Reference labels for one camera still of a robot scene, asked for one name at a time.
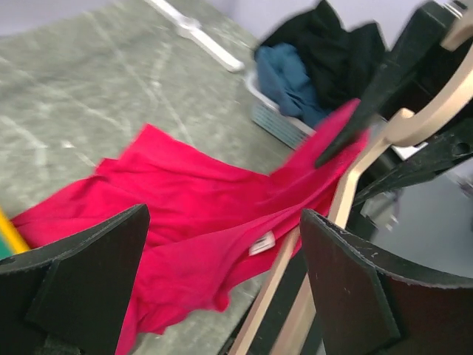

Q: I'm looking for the black shirt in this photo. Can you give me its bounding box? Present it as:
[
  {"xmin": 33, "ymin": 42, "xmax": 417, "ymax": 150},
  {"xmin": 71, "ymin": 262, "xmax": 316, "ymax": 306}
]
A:
[{"xmin": 253, "ymin": 1, "xmax": 387, "ymax": 109}]

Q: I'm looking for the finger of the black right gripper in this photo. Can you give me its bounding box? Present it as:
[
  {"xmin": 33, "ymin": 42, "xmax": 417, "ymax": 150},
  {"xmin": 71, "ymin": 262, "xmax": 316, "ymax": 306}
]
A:
[
  {"xmin": 354, "ymin": 118, "xmax": 472, "ymax": 202},
  {"xmin": 315, "ymin": 1, "xmax": 458, "ymax": 167}
]

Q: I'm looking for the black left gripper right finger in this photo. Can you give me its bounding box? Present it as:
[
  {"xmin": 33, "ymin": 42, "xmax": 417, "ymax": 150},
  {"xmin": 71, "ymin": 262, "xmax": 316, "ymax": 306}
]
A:
[{"xmin": 300, "ymin": 209, "xmax": 472, "ymax": 354}]

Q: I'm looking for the magenta pink shirt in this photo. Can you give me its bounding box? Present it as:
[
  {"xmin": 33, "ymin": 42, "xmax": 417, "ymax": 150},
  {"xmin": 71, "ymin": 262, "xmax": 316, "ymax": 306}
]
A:
[{"xmin": 13, "ymin": 99, "xmax": 368, "ymax": 354}]

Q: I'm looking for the dark blue shirt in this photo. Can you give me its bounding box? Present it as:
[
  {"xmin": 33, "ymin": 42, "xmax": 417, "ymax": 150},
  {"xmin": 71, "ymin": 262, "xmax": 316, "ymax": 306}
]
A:
[{"xmin": 255, "ymin": 44, "xmax": 332, "ymax": 128}]

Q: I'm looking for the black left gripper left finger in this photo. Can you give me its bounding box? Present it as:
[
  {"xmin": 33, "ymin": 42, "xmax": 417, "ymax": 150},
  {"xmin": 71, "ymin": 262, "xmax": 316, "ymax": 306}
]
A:
[{"xmin": 1, "ymin": 205, "xmax": 150, "ymax": 354}]

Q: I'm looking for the white clothes rack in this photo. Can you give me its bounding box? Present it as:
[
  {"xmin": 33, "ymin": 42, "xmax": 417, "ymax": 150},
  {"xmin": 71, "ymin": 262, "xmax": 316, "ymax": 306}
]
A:
[{"xmin": 147, "ymin": 0, "xmax": 245, "ymax": 73}]

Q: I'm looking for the white perforated plastic basket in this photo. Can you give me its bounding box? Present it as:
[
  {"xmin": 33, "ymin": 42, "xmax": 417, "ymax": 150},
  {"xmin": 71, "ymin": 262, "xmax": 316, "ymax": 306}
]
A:
[{"xmin": 245, "ymin": 70, "xmax": 314, "ymax": 149}]

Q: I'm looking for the yellow plastic tray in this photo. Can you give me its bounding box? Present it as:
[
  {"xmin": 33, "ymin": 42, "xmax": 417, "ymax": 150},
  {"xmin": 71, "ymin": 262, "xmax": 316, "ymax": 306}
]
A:
[{"xmin": 0, "ymin": 209, "xmax": 30, "ymax": 259}]

